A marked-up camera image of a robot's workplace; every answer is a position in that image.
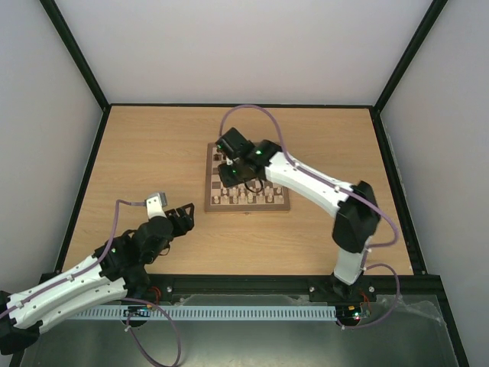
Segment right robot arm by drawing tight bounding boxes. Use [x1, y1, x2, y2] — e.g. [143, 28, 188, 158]
[215, 128, 380, 300]

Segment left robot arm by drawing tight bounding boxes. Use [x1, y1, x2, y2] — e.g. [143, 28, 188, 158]
[1, 203, 195, 356]

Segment dark chess pieces row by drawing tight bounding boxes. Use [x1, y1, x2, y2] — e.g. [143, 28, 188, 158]
[212, 141, 229, 162]

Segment light pieces on board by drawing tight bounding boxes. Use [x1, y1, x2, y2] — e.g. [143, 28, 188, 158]
[209, 183, 287, 206]

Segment wooden chessboard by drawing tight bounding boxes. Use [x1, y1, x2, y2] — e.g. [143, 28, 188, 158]
[204, 143, 290, 213]

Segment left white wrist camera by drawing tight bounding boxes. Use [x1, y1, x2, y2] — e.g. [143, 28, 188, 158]
[145, 192, 167, 219]

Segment light blue cable duct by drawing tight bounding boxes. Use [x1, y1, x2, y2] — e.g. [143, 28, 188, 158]
[72, 305, 337, 322]

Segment black aluminium rail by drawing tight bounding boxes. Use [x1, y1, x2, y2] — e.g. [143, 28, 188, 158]
[135, 274, 445, 304]

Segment black frame post left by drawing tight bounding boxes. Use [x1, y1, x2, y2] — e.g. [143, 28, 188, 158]
[37, 0, 112, 110]

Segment black frame post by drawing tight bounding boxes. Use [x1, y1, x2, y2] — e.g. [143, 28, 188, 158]
[37, 0, 112, 110]
[373, 0, 450, 112]

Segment black frame post right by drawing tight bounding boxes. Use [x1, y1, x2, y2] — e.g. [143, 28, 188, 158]
[373, 0, 450, 112]

